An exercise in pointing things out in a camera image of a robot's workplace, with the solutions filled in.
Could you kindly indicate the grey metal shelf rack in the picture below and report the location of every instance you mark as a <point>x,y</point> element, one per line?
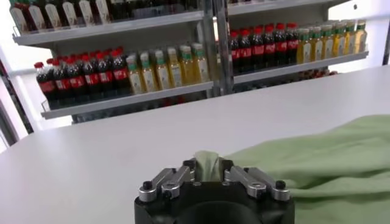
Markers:
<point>122,100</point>
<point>304,66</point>

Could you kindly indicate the green-cap brown tea bottle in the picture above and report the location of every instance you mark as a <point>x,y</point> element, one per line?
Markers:
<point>19,19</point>
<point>36,16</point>

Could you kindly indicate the red-cap cola bottle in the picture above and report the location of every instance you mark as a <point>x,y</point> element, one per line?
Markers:
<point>292,44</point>
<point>77,82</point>
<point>281,46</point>
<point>92,79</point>
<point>105,76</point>
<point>47,86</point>
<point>245,52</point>
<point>62,84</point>
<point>269,48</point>
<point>258,50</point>
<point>120,74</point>
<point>235,54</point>

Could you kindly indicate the black diagonal pole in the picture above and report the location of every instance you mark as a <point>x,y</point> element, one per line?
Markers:
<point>387,48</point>
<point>22,109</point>

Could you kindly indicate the green t-shirt with red print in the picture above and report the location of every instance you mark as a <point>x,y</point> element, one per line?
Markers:
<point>320,164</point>

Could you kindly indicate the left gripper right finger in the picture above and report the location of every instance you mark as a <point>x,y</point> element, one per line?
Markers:
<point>253,182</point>

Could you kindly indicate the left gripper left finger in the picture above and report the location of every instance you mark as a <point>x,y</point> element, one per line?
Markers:
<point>170,182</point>

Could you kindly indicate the yellow juice bottle green label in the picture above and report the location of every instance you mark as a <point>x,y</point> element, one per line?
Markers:
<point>162,76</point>
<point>135,82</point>
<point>175,73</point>
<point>338,44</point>
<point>361,38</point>
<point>201,65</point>
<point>149,79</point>
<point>317,47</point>
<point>327,45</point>
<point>304,48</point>
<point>349,41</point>
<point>187,68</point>

